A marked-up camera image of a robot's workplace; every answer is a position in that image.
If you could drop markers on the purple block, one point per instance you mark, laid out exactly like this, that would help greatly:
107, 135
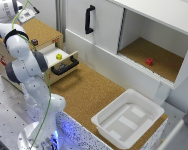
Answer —
34, 42

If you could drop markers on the pink block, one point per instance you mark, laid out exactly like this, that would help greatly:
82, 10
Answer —
149, 61

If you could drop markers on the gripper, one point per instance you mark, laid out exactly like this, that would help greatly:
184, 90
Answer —
27, 15

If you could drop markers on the white sliding door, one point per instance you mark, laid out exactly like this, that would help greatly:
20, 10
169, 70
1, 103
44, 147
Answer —
104, 23

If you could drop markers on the wooden drawer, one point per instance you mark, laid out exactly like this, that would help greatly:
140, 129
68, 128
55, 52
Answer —
53, 52

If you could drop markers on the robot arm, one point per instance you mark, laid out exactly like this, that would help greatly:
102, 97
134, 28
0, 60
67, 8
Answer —
30, 88

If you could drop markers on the yellow block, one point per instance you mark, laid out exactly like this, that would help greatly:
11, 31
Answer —
59, 56

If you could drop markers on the white cabinet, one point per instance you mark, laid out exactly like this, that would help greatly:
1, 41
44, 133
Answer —
104, 63

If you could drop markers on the wooden drawer box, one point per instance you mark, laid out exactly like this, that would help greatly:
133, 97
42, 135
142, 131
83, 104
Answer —
44, 30

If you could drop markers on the white plastic box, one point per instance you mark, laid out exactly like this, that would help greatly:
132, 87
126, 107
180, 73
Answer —
129, 121

